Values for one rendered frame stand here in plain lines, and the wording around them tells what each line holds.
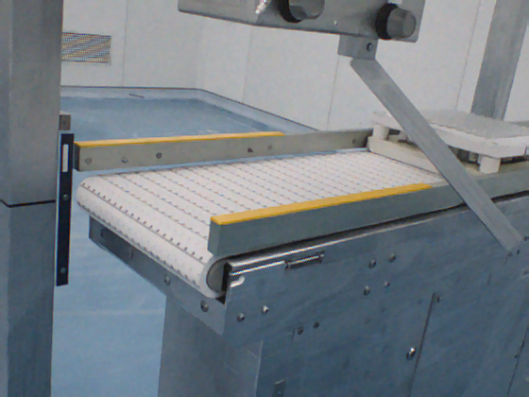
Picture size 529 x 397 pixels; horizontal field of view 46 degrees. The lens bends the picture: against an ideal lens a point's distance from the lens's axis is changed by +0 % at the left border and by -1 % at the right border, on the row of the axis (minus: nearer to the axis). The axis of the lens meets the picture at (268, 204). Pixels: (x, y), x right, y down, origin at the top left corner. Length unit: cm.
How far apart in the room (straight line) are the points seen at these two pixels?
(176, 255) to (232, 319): 8
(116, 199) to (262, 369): 26
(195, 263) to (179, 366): 33
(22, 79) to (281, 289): 36
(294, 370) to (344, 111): 444
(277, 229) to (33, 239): 33
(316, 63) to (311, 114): 43
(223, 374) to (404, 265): 27
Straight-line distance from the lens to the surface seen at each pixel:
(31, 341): 88
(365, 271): 77
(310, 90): 548
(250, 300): 63
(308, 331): 80
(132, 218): 69
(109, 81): 627
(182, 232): 64
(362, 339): 93
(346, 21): 57
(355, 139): 111
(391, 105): 68
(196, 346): 86
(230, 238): 58
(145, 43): 640
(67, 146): 78
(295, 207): 63
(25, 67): 75
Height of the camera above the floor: 110
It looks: 18 degrees down
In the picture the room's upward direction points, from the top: 8 degrees clockwise
